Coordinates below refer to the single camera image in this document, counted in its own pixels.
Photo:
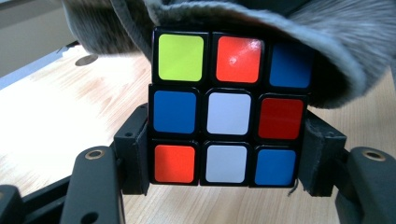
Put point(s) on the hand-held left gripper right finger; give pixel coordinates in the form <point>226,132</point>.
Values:
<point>322,155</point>

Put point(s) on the round dark table grommet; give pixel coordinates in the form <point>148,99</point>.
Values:
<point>86,59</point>

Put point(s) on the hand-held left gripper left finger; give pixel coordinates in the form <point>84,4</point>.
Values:
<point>134,155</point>

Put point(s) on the grey fuzzy cloth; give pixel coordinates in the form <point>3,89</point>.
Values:
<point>342,31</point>

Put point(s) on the multicoloured puzzle cube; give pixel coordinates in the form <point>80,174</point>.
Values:
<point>229,113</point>

